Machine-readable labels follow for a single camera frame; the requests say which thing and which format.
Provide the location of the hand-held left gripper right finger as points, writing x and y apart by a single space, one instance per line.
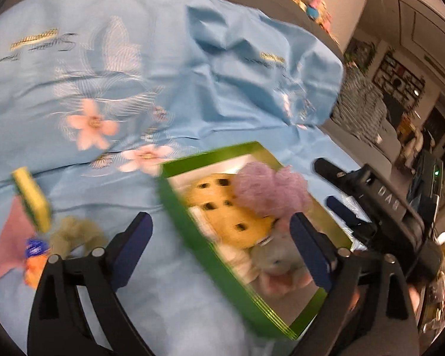
311 256

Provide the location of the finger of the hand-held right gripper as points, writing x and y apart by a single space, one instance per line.
333 172
343 211

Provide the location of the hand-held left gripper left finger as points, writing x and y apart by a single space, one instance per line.
131 252

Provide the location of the white plush toy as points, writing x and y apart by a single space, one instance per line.
278 263

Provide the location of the purple fluffy pouf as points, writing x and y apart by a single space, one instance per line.
267 193

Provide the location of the green box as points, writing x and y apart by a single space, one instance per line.
207 252

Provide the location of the round cookie plush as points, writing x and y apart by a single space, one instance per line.
222 222

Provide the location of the orange white tissue packet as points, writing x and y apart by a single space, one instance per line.
35 263

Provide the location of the black device with green light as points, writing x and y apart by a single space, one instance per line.
426 181

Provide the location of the olive green plush toy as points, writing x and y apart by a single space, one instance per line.
74 230

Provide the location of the striped cloth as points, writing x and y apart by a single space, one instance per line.
359 100

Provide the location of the yellow green sponge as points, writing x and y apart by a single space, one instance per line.
31 196

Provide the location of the pink cloth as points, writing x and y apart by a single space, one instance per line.
11 241

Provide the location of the green plant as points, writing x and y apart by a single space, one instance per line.
361 53

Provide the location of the pile of colourful plush toys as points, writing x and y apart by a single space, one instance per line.
311 0

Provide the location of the blue floral bedsheet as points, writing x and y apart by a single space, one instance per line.
170 81

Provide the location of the dark wall shelf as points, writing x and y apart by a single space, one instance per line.
398 78

